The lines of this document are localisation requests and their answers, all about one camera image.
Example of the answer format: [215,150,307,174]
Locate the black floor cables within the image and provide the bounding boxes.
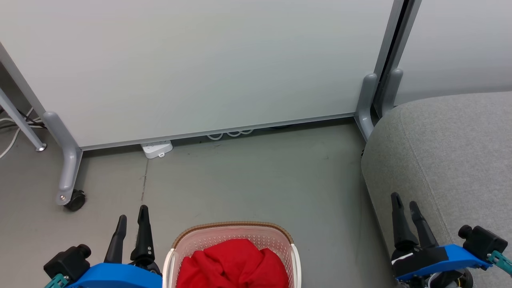
[0,108,45,129]

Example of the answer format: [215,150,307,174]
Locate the teal left camera connector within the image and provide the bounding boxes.
[44,274,68,288]

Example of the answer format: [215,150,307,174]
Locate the teal camera connector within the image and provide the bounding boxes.
[486,250,512,277]
[44,274,68,288]

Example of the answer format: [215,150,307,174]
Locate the grey partition leg with caster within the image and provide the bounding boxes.
[42,111,83,206]

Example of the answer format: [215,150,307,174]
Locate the grey fabric sofa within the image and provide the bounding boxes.
[361,91,512,288]

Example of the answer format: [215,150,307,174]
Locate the coiled white cable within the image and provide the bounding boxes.
[206,128,255,141]

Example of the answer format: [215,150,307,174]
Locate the white power strip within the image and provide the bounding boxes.
[141,140,173,160]

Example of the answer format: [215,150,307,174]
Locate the white pink laundry basket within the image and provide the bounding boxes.
[162,221,302,288]

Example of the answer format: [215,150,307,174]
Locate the large white partition panel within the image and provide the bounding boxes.
[0,0,400,151]

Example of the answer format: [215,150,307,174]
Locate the narrow white partition panel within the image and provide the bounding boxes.
[394,0,512,107]

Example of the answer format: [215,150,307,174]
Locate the plain red garment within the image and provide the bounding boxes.
[176,239,289,288]

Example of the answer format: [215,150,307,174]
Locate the black caster wheel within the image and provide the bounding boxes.
[64,189,86,212]

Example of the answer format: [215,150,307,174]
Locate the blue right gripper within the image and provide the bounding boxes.
[390,192,493,281]

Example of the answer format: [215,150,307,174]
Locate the teal right camera connector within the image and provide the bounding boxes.
[486,250,512,277]

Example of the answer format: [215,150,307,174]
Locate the white floor cable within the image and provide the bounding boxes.
[0,107,35,159]

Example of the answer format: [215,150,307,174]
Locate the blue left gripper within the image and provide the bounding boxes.
[66,205,163,288]

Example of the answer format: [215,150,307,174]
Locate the grey metal table leg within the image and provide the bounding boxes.
[0,86,48,153]

